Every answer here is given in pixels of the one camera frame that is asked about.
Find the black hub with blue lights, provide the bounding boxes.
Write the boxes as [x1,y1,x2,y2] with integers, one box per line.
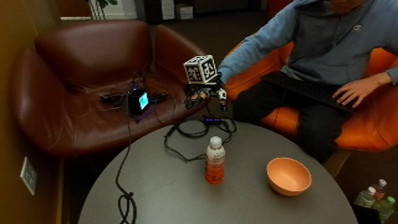
[202,117,225,125]

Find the black keyboard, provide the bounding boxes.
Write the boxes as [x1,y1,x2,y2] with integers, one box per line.
[259,70,358,114]

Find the white marker cube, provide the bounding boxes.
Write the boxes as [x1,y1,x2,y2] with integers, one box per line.
[182,54,219,86]

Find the orange armchair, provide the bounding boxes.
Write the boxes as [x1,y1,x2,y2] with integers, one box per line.
[222,41,398,153]

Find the small black device lit screen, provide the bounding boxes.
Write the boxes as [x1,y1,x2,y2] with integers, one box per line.
[126,89,150,117]

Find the the person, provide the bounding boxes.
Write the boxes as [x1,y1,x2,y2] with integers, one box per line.
[217,0,398,165]

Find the flat black box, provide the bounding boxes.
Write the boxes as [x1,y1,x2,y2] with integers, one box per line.
[100,93,127,106]

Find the orange drink bottle white cap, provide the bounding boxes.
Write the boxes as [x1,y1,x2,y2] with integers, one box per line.
[203,135,226,185]

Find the brown leather armchair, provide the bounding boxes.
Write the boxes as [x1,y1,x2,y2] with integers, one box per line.
[9,19,209,158]

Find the white cardboard box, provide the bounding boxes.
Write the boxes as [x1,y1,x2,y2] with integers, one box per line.
[174,3,195,21]

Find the orange bowl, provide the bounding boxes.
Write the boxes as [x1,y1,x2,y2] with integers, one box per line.
[265,157,312,198]

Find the white cabinet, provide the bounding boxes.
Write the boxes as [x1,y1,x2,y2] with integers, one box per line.
[159,0,177,21]

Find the pink drink bottle white cap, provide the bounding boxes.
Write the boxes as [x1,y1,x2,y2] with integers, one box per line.
[370,178,388,202]

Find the clear bottle white cap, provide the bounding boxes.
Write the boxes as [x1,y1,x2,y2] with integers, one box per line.
[352,186,376,209]

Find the green bottle green cap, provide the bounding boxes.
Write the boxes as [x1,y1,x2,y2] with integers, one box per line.
[371,195,396,223]

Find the coiled black cable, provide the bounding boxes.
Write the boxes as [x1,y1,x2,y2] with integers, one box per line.
[162,116,238,162]

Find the long black cable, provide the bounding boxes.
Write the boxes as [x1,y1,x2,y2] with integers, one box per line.
[113,77,143,224]

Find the white wall socket plate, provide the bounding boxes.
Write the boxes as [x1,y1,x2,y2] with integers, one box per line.
[18,156,38,196]

